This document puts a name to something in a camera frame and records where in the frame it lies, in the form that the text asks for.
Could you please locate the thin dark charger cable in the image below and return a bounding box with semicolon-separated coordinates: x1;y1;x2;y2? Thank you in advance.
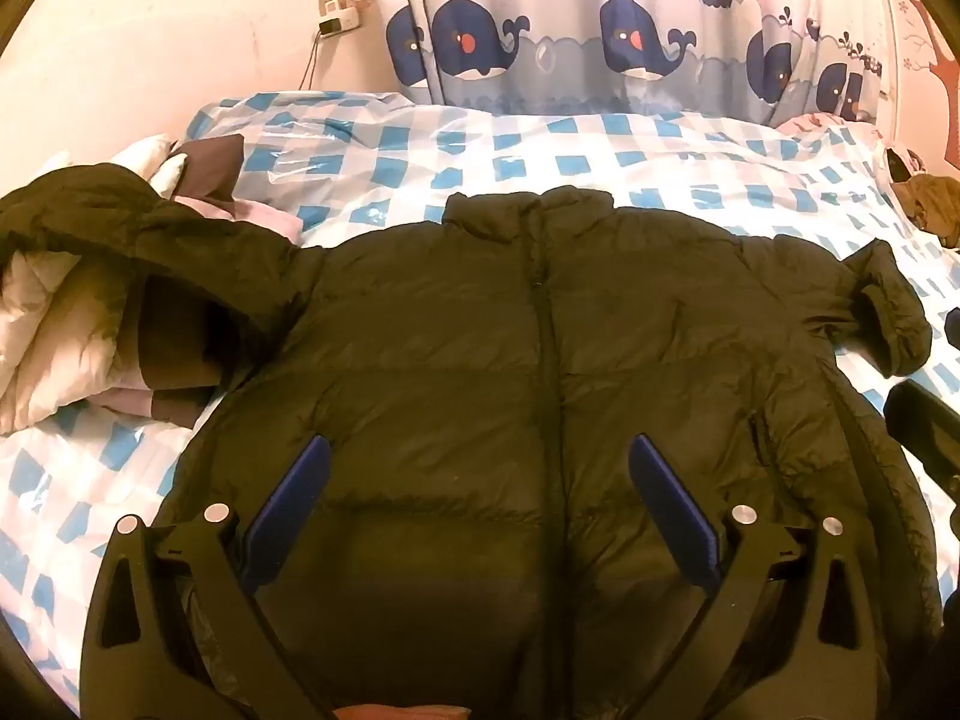
298;22;329;92

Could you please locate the white wall socket charger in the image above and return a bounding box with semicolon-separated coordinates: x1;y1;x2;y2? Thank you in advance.
317;0;368;36

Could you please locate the brown tree wall sticker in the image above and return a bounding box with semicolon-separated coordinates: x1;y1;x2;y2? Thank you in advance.
896;0;960;102

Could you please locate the blue white checked bed cover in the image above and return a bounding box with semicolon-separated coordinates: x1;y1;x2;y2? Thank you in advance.
0;90;960;720

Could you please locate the cream and brown quilt pile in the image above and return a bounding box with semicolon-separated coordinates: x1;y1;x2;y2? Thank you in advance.
0;131;305;436

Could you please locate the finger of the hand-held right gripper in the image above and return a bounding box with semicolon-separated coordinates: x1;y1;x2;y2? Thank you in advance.
883;379;960;492

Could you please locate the whale print curtain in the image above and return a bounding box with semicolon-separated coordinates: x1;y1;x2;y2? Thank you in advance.
371;0;890;125

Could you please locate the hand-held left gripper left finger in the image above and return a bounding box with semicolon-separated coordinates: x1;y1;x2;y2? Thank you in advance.
79;433;335;720

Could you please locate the olive brown cloth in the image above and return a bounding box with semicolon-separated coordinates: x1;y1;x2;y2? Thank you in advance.
885;146;960;248

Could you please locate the black puffer jacket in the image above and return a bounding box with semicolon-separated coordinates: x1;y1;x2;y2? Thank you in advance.
0;165;946;720

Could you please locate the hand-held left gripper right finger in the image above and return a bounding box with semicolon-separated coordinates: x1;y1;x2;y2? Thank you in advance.
628;433;886;720

